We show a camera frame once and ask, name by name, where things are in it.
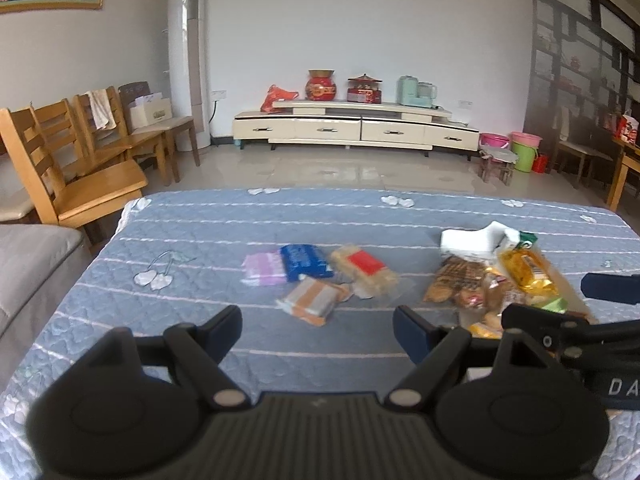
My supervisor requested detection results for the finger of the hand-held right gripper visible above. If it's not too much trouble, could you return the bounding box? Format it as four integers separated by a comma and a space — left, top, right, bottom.
501, 303, 593, 358
580, 272, 640, 307

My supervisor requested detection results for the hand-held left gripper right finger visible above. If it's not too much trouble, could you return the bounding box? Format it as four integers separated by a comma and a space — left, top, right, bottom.
386, 304, 533, 407

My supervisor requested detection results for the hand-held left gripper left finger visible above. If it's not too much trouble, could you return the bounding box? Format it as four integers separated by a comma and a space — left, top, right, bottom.
106, 304, 252, 409

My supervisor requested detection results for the brown bread packet red print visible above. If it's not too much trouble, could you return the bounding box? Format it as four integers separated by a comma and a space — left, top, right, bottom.
460, 267, 527, 327

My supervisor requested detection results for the white paper bag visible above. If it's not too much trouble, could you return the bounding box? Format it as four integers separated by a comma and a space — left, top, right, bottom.
439, 220, 510, 262

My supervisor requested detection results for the light green snack packet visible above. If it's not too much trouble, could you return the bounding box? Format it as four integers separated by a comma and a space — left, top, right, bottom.
530, 296, 569, 315

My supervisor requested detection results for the yellow rimmed pastry packet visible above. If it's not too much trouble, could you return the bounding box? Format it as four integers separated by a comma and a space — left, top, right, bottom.
469, 321, 505, 340

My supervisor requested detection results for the yellow snack packet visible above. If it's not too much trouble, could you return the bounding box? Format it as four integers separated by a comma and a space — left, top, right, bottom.
499, 240, 562, 307

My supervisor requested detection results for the blue quilted blanket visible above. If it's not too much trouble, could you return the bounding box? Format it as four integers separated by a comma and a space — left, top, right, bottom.
0, 187, 640, 480

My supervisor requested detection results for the waffle pattern snack packet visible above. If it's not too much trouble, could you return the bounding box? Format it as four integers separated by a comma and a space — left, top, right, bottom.
422, 255, 489, 307

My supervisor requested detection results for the purple snack packet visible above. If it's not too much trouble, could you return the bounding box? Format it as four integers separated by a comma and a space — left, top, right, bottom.
241, 252, 290, 287

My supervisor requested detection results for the red label cracker packet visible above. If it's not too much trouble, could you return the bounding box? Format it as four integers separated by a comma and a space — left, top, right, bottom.
330, 245, 401, 301

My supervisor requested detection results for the grey orange snack packet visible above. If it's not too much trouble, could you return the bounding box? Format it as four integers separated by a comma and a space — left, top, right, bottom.
274, 277, 352, 329

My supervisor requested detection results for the blue snack packet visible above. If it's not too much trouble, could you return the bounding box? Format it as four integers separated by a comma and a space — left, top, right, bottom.
279, 243, 335, 282

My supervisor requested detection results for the wooden side table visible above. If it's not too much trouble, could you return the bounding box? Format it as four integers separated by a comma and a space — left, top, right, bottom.
605, 136, 640, 212

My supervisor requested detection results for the wooden bench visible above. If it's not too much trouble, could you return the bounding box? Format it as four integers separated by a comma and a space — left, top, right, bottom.
551, 107, 609, 190

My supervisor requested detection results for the green bucket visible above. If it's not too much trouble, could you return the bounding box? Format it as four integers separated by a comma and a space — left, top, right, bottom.
510, 142, 539, 174

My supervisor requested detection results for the red white carton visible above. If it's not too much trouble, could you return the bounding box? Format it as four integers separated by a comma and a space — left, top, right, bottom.
615, 109, 640, 144

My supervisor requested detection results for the small wooden stool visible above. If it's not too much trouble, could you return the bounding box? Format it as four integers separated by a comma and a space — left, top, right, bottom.
477, 148, 516, 187

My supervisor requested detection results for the light wooden chair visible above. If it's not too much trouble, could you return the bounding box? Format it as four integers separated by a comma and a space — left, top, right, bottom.
31, 99, 132, 181
74, 90, 182, 187
0, 107, 149, 243

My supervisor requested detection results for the grey sofa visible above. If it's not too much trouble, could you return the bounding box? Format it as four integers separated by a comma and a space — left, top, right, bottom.
0, 222, 94, 388

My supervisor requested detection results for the dark cushioned chair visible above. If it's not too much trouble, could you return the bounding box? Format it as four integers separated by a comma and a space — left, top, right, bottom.
118, 81, 202, 167

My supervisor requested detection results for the cream tv cabinet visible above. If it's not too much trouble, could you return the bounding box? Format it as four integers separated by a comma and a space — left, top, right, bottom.
231, 99, 481, 154

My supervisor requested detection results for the white cardboard box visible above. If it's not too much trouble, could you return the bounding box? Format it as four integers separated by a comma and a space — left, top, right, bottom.
128, 92, 174, 129

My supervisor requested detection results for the red plastic bag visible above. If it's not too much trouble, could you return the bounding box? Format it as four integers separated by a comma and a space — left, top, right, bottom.
260, 84, 300, 114

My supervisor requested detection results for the dark display cabinet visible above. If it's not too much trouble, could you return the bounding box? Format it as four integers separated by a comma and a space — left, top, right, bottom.
522, 0, 640, 183

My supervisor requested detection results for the mint green kitchen appliance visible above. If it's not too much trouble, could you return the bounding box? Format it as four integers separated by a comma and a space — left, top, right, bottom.
397, 75, 439, 109

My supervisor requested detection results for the red gift box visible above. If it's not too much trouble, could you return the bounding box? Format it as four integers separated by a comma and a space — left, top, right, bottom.
346, 72, 384, 105

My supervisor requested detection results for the white towel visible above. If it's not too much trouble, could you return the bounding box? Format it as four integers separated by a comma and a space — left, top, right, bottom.
84, 88, 117, 131

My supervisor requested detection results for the red round jar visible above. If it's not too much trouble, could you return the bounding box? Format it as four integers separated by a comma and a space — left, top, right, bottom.
305, 69, 337, 102

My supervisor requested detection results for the white standing air conditioner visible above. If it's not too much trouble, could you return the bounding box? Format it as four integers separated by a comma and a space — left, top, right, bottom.
167, 0, 211, 153

